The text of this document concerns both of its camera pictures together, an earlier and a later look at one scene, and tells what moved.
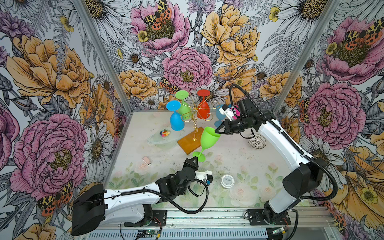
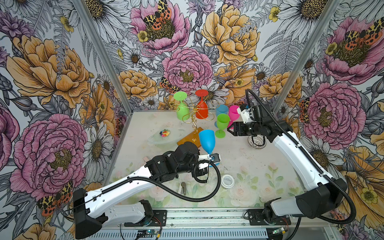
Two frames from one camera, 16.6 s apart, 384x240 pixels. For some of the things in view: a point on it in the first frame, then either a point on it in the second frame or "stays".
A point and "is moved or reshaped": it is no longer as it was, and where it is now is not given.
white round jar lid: (227, 181) stays
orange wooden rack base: (191, 142) stays
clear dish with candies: (165, 136) stays
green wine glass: (208, 139) is moved or reshaped
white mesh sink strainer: (258, 141) stays
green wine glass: (185, 108) stays
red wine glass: (203, 107) stays
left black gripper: (188, 162) → (198, 172)
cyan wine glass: (176, 120) → (207, 138)
